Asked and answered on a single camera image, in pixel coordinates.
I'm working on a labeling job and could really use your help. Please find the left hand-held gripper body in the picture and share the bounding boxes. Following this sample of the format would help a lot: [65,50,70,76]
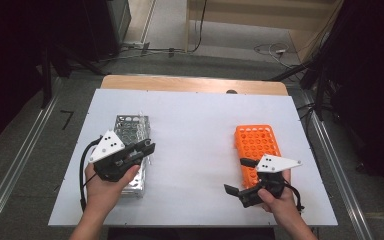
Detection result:
[88,129,142,183]

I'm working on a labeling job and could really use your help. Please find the metal floor rail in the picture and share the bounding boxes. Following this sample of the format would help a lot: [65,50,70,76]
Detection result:
[0,78,64,240]
[299,93,375,240]

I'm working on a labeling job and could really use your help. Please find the grey floor cables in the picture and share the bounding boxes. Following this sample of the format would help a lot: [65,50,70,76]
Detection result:
[99,45,186,65]

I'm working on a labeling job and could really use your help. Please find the white board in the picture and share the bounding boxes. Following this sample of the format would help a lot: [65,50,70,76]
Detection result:
[48,88,338,228]

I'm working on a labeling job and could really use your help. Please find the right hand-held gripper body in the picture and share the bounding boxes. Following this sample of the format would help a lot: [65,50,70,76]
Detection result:
[238,153,303,209]

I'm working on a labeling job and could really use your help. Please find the left hand-held gripper cable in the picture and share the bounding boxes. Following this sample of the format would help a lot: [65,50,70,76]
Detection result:
[78,135,105,213]

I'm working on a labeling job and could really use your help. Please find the person's right hand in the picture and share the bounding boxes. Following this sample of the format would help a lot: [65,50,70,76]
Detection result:
[258,169,298,225]

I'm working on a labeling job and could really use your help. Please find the right hand-held gripper cable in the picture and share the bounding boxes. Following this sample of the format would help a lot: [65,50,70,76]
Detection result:
[282,181,305,215]

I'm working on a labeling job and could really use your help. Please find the black stand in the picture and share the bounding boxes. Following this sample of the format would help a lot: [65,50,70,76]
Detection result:
[269,59,335,122]
[40,44,109,109]

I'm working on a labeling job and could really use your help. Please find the black cabinet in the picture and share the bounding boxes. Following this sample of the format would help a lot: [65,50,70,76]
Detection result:
[83,0,132,63]

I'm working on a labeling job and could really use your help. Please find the hand-held gripper cable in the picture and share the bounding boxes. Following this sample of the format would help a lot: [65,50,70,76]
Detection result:
[78,135,105,213]
[282,181,305,215]

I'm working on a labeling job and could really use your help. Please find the power strip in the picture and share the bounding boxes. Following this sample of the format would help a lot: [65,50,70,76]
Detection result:
[123,40,151,54]

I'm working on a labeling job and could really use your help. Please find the metal test tube rack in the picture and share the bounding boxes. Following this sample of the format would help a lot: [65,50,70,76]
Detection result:
[113,114,152,199]

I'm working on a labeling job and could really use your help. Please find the person's left hand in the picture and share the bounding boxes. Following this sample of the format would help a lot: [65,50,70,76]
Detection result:
[84,162,141,218]

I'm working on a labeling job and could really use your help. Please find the dark curtain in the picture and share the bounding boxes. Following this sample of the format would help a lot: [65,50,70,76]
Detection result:
[313,0,384,205]
[0,0,91,156]

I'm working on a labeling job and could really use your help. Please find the white coiled cable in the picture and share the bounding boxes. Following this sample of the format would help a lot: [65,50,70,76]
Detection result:
[253,42,302,70]

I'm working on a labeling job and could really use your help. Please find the orange test tube rack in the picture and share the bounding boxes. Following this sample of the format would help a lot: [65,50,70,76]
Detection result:
[233,124,283,190]

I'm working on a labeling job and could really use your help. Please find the black hanging cable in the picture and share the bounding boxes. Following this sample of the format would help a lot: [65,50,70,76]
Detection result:
[188,0,209,54]

